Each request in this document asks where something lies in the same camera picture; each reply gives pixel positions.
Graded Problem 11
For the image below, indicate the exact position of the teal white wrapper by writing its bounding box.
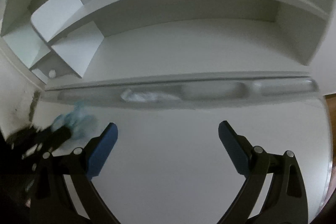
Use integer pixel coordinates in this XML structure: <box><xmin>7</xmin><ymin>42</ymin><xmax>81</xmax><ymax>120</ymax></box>
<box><xmin>51</xmin><ymin>103</ymin><xmax>97</xmax><ymax>140</ymax></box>

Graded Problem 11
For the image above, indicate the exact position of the small drawer with knob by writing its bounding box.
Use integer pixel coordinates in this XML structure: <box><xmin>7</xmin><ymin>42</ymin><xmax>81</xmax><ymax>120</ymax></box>
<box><xmin>30</xmin><ymin>52</ymin><xmax>80</xmax><ymax>84</ymax></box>

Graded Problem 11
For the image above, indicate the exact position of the white crumpled tissue in tray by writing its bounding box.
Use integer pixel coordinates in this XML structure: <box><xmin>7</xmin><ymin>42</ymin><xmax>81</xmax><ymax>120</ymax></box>
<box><xmin>120</xmin><ymin>89</ymin><xmax>181</xmax><ymax>103</ymax></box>

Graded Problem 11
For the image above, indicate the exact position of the white desk hutch shelf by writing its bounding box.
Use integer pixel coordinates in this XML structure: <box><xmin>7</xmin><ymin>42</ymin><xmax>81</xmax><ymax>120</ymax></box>
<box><xmin>1</xmin><ymin>0</ymin><xmax>335</xmax><ymax>86</ymax></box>

